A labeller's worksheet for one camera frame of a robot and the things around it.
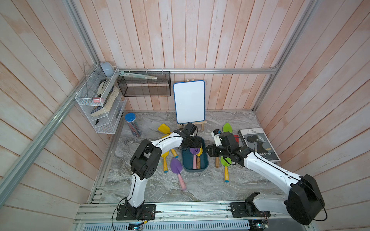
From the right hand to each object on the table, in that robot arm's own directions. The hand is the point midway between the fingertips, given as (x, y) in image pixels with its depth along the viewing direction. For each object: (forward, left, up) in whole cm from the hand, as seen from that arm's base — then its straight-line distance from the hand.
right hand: (208, 147), depth 85 cm
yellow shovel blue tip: (0, +28, -11) cm, 30 cm away
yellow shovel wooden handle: (-6, +5, -10) cm, 13 cm away
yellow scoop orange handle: (+22, +30, -11) cm, 38 cm away
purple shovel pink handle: (-7, +19, -12) cm, 24 cm away
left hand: (+5, +7, -7) cm, 11 cm away
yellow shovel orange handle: (+1, +21, -9) cm, 23 cm away
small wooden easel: (+24, +1, -6) cm, 24 cm away
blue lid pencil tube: (+15, +49, +9) cm, 52 cm away
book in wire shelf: (+11, +63, +20) cm, 67 cm away
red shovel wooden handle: (+14, -23, -11) cm, 29 cm away
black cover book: (+12, -35, -9) cm, 38 cm away
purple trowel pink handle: (+3, +8, -10) cm, 13 cm away
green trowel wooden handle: (+26, -19, -14) cm, 35 cm away
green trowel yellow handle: (-14, -7, +7) cm, 17 cm away
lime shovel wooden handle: (-5, -7, -10) cm, 13 cm away
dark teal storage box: (-3, +12, -10) cm, 16 cm away
